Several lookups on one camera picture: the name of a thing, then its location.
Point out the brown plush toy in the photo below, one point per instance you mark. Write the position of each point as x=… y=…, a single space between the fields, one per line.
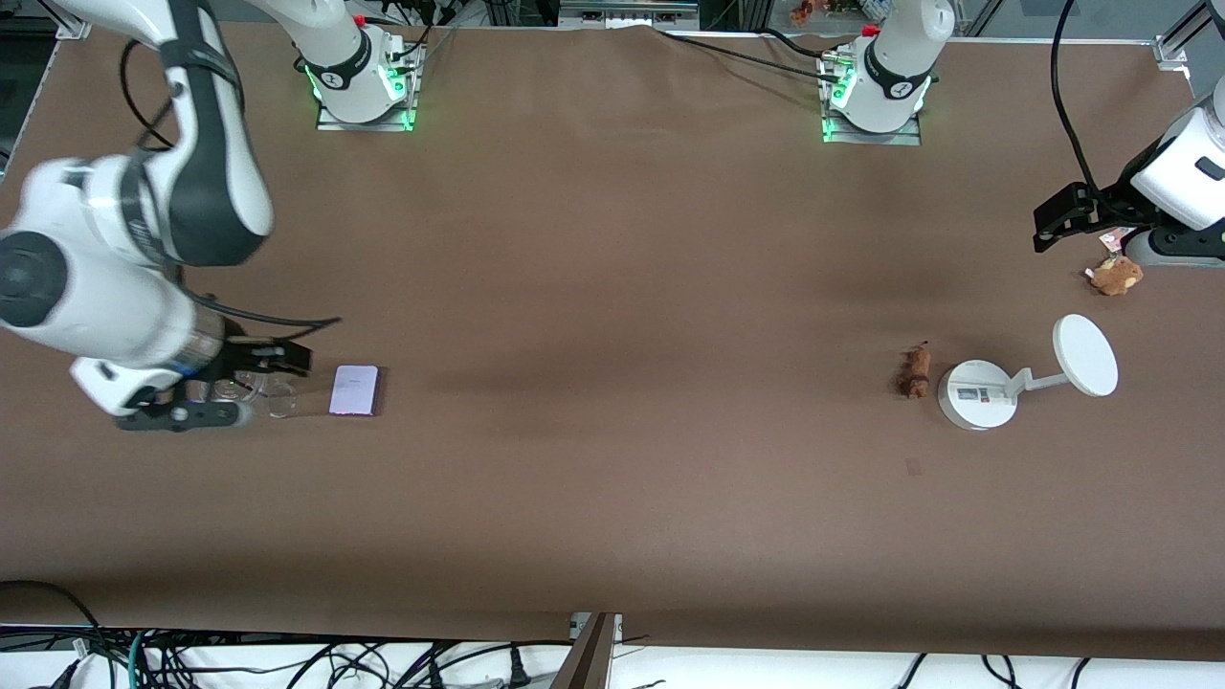
x=1116 y=277

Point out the aluminium frame bar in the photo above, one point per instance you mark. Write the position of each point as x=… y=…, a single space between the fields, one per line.
x=627 y=13

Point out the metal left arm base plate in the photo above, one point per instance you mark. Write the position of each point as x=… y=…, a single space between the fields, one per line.
x=914 y=134

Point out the white round desk lamp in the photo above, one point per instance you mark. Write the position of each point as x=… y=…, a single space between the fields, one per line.
x=976 y=397

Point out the brown lion statue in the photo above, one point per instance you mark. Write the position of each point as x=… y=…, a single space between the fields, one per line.
x=916 y=371

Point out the brown table cover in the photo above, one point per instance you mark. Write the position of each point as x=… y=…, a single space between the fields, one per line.
x=612 y=498

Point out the clear plastic cup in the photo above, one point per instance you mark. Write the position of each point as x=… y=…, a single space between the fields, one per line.
x=278 y=397

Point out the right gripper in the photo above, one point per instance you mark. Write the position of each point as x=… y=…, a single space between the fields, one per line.
x=236 y=356

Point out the orange toy figure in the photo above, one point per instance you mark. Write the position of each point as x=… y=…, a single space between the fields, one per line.
x=806 y=11

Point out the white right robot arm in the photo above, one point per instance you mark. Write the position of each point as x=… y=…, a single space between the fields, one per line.
x=96 y=287

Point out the black power plug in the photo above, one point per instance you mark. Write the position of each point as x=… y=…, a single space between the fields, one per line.
x=518 y=670

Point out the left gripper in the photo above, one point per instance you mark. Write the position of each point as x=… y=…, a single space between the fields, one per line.
x=1110 y=204

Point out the lavender phone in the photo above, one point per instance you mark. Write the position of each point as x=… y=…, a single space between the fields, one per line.
x=354 y=390

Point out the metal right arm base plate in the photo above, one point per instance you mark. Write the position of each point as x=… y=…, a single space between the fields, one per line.
x=407 y=96

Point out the brown table support beam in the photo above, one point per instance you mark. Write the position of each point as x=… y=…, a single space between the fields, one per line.
x=586 y=660

